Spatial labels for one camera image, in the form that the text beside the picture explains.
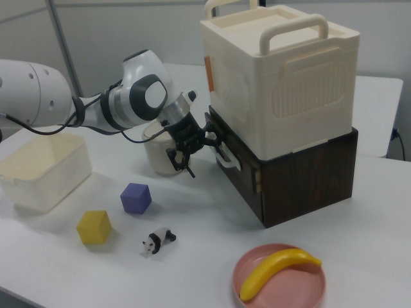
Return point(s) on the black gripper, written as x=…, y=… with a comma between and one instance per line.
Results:
x=184, y=133

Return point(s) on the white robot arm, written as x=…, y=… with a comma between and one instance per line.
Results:
x=32, y=93

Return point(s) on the dark wooden drawer cabinet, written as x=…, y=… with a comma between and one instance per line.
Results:
x=305, y=179

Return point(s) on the cream open plastic bin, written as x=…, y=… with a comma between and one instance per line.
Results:
x=38, y=179

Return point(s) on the cream lidded trash can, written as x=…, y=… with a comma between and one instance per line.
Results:
x=157, y=157

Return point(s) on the purple cube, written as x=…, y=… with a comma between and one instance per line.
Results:
x=135, y=199

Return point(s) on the panda figurine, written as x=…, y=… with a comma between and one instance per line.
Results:
x=159, y=239

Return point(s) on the cream plastic storage box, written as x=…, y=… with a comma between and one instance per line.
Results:
x=289, y=80

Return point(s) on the yellow cube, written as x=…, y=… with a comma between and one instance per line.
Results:
x=93, y=227

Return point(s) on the yellow toy banana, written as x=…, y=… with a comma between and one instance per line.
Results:
x=273, y=268

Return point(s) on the pink plate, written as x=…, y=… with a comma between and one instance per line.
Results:
x=298, y=285

